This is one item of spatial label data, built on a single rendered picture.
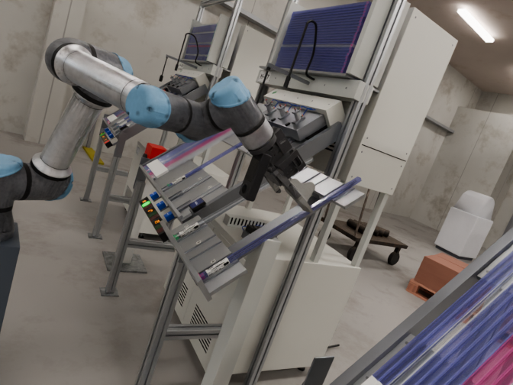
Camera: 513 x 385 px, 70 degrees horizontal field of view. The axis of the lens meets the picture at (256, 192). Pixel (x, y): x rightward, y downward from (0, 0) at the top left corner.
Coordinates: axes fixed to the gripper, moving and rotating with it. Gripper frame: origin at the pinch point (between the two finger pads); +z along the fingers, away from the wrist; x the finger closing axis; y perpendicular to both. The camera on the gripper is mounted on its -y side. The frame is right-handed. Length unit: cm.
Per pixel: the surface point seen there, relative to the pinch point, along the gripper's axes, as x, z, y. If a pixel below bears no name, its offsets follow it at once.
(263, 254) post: 8.1, 12.5, -13.6
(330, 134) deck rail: 39, 19, 38
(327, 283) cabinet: 39, 79, 2
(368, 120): 40, 27, 56
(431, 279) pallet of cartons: 121, 285, 103
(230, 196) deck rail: 38.5, 8.8, -7.5
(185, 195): 56, 6, -18
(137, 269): 136, 61, -71
